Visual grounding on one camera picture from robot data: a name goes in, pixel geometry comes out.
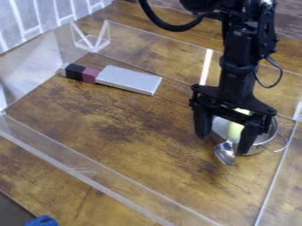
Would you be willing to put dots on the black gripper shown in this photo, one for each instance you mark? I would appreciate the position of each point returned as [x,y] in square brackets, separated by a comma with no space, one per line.
[252,113]

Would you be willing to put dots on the blue object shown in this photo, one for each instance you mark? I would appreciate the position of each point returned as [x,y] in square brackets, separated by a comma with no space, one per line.
[43,220]

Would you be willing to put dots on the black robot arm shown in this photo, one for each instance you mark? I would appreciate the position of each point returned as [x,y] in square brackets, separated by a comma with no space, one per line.
[250,42]

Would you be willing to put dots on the silver metal pot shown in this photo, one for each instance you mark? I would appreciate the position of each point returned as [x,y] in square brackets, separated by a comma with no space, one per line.
[262,139]

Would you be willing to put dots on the clear acrylic triangular bracket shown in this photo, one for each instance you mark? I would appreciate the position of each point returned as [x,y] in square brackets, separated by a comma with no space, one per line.
[90,42]

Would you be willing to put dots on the spoon with yellow handle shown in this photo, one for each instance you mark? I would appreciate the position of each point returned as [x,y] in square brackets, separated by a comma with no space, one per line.
[230,130]

